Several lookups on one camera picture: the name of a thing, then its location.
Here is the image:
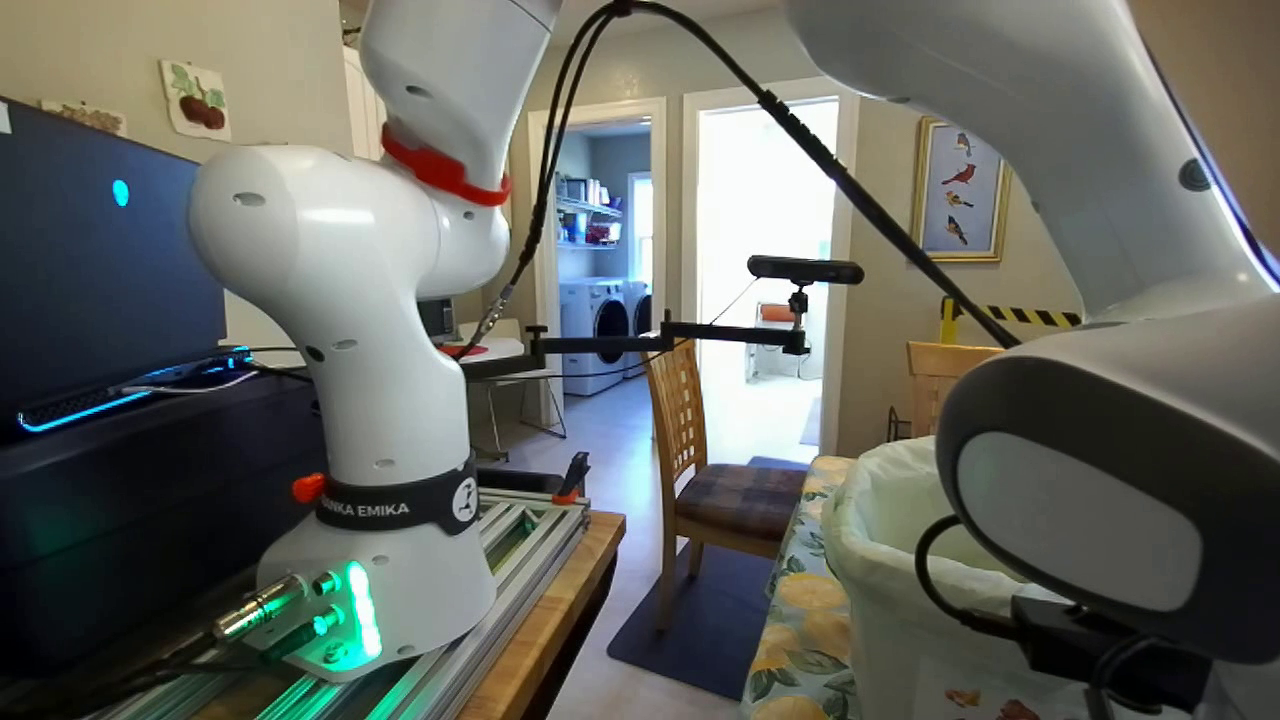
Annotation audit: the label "wooden chair with plaid cushion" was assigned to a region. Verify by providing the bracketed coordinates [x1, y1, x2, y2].
[643, 334, 813, 633]

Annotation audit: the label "aluminium mounting rails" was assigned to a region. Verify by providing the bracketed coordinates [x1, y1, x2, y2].
[75, 491, 593, 720]

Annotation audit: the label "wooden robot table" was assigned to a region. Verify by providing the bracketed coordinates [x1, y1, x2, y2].
[455, 512, 631, 720]

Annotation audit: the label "black desk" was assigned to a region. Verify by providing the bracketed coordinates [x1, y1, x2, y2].
[0, 372, 332, 677]

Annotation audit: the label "wooden crate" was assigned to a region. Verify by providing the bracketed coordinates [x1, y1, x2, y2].
[903, 334, 1005, 435]

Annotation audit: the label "framed bird picture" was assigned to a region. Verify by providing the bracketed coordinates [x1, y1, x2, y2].
[910, 115, 1006, 266]

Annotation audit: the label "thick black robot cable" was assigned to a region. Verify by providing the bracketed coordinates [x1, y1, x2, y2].
[444, 0, 1027, 358]

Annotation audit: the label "black monitor screen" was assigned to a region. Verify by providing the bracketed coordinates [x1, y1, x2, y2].
[0, 93, 230, 435]

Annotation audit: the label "apple picture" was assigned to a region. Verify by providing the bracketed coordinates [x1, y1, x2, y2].
[156, 55, 235, 142]

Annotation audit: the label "white side table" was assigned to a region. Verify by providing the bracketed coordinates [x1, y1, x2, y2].
[455, 331, 570, 455]

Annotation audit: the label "blue floor mat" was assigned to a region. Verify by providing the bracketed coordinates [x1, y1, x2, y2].
[603, 537, 782, 704]

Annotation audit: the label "lemon print tablecloth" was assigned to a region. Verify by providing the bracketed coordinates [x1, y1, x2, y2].
[740, 450, 870, 720]

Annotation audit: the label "yellow black hazard tape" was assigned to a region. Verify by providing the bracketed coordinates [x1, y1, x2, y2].
[984, 302, 1087, 331]

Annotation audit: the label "white bin with green liner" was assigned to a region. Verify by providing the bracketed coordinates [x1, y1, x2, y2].
[818, 435, 1280, 720]

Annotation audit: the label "white washing machine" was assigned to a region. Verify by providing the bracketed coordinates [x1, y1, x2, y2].
[555, 277, 657, 395]

